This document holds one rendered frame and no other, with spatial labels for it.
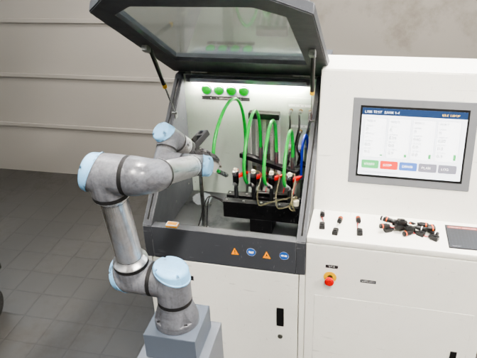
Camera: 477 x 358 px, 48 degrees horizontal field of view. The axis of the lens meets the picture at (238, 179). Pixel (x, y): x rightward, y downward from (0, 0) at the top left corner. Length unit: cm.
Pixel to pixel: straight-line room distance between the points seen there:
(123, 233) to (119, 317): 170
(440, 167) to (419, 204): 17
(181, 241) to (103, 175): 85
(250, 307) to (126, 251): 85
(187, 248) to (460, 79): 128
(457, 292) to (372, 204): 47
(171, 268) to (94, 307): 175
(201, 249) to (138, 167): 87
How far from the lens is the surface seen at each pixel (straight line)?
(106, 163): 153
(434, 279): 222
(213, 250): 227
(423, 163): 226
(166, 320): 183
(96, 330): 330
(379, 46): 404
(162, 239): 233
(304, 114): 248
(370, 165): 225
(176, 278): 173
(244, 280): 233
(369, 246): 213
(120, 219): 164
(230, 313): 247
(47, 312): 352
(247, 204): 236
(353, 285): 225
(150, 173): 150
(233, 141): 261
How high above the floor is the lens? 217
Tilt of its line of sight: 28 degrees down
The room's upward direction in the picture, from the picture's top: 2 degrees counter-clockwise
